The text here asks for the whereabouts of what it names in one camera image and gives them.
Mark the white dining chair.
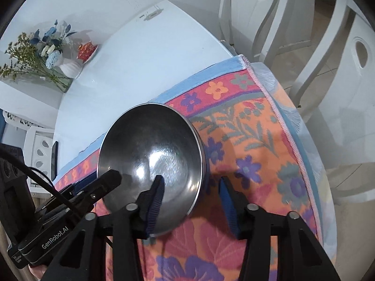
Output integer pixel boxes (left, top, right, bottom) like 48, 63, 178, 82
218, 0, 315, 65
25, 126, 56, 194
289, 0, 375, 205

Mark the floral orange tablecloth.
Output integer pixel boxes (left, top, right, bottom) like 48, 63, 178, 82
53, 54, 337, 281

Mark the white saucer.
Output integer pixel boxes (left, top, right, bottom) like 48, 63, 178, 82
79, 45, 99, 65

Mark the red teacup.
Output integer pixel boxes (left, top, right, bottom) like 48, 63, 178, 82
77, 42, 98, 60

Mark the red bowl with steel interior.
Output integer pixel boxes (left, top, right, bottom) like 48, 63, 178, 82
97, 102, 207, 237

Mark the dried flower bunch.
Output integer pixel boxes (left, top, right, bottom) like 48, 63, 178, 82
0, 32, 47, 79

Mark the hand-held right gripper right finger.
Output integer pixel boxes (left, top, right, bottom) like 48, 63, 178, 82
219, 177, 342, 281

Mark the green glass vase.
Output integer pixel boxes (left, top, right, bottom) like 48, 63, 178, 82
41, 70, 72, 93

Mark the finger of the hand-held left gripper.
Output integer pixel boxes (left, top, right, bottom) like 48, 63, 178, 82
54, 169, 122, 209

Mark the white ribbed vase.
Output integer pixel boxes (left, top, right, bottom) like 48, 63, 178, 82
59, 58, 83, 79

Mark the blue and white flower bouquet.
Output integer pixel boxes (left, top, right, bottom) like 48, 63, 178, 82
29, 20, 77, 68

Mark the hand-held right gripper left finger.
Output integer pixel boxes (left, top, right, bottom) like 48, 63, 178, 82
44, 175, 166, 281

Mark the black phone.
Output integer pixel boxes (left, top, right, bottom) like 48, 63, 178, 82
50, 140, 59, 182

